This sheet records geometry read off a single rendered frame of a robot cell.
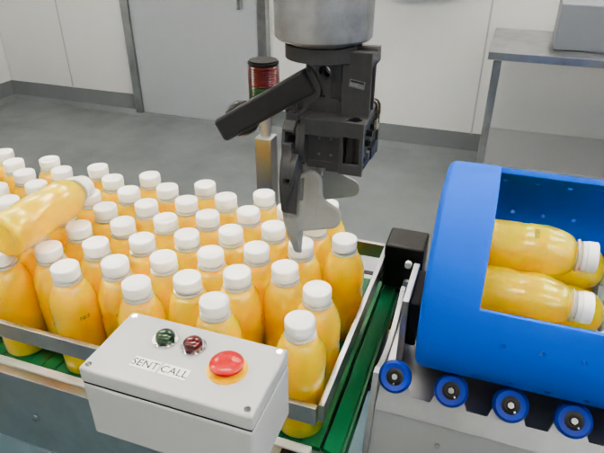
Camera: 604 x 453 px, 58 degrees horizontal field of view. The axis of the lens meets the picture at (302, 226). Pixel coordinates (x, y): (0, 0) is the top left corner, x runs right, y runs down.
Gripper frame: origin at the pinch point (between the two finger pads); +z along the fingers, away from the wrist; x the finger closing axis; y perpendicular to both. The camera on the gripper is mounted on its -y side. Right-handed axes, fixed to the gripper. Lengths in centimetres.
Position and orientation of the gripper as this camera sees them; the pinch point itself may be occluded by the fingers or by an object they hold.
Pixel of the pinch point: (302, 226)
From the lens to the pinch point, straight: 61.2
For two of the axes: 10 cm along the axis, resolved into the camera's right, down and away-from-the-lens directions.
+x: 3.3, -4.7, 8.2
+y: 9.4, 1.7, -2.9
